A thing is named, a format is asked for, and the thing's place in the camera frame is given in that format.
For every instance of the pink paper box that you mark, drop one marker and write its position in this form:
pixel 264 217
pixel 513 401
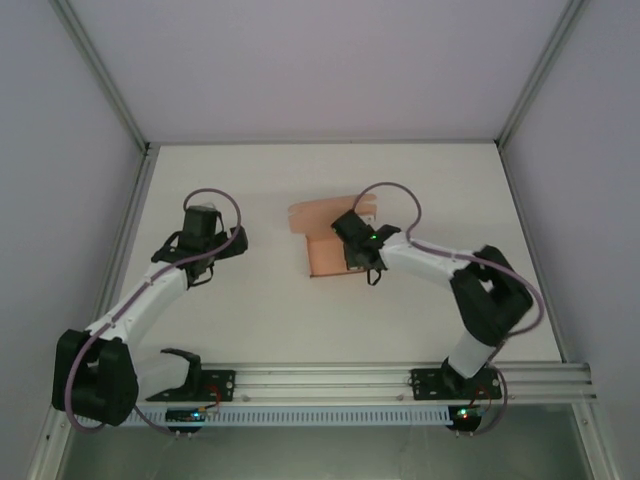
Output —
pixel 325 255

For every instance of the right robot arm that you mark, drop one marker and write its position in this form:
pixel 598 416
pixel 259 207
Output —
pixel 425 260

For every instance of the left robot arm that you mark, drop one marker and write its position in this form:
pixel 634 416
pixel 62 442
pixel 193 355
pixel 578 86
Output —
pixel 145 300

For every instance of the aluminium table side beam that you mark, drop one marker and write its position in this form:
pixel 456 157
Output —
pixel 540 250
pixel 116 250

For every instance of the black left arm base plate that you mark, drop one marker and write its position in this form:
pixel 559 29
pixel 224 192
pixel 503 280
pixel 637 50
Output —
pixel 222 380

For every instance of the aluminium mounting rail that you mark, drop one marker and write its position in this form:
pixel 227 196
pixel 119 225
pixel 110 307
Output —
pixel 320 382

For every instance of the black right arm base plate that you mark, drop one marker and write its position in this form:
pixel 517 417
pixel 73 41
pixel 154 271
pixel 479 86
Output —
pixel 425 382

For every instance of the aluminium frame post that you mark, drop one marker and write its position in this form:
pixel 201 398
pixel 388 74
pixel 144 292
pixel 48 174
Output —
pixel 110 75
pixel 537 75

